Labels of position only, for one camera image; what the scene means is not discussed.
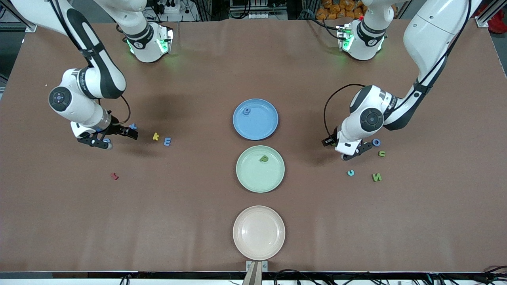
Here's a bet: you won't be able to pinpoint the tan upright post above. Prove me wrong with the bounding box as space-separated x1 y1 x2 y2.
242 262 264 285

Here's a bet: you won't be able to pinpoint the orange objects pile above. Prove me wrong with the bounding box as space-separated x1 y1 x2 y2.
316 0 366 20

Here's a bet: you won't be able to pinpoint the blue plate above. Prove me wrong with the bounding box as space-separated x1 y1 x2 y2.
233 99 279 141

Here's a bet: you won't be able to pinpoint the light green plate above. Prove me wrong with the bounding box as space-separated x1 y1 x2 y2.
236 145 285 193

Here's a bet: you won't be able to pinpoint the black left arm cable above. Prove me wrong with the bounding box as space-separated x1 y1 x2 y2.
324 83 368 140

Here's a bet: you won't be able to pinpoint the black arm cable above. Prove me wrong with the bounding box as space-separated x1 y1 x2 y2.
115 94 131 126
324 83 368 140

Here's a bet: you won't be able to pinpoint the white power strip black plugs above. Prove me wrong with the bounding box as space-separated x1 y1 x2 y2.
152 0 181 14

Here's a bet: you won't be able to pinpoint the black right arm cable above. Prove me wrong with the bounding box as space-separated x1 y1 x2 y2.
115 94 131 126

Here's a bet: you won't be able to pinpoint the aluminium frame post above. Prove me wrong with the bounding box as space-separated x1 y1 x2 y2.
475 0 500 28
12 0 38 33

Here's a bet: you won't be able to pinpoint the red object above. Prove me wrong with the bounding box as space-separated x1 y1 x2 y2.
486 6 507 38

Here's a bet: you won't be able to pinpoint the beige plate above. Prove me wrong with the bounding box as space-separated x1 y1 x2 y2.
233 205 286 261

